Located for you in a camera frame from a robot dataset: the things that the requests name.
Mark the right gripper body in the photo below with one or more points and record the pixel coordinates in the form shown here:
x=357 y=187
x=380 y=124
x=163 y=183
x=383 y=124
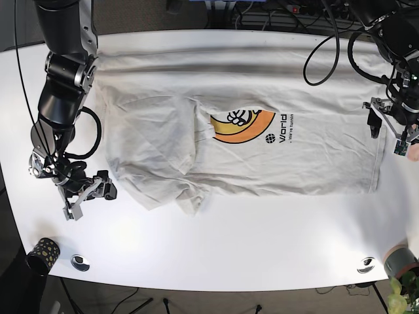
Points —
x=80 y=192

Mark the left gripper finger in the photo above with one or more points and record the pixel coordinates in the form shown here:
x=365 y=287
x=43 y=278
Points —
x=375 y=123

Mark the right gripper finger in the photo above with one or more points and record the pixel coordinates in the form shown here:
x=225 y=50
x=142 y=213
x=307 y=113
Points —
x=107 y=190

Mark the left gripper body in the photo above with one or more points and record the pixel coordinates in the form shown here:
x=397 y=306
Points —
x=399 y=120

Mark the white graphic print T-shirt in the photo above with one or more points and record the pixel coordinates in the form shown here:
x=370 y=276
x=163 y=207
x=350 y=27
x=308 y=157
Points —
x=181 y=125

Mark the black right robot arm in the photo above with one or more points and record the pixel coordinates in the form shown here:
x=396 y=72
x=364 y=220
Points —
x=70 y=66

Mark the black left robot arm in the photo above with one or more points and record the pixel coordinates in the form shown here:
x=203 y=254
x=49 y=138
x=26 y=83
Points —
x=397 y=41

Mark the left silver table grommet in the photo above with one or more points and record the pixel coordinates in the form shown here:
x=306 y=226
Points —
x=80 y=263

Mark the silver table grommet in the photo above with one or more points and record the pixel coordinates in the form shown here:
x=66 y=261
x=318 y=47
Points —
x=366 y=265
x=80 y=263

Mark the black dotted cup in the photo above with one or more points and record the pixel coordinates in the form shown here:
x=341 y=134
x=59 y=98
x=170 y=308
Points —
x=43 y=256

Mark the grey plant pot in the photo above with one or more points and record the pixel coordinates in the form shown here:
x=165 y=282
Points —
x=399 y=260

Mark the right silver table grommet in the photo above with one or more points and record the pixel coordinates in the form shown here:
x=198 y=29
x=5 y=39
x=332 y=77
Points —
x=366 y=265

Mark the green potted plant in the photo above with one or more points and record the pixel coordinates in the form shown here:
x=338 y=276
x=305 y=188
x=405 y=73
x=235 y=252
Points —
x=404 y=296

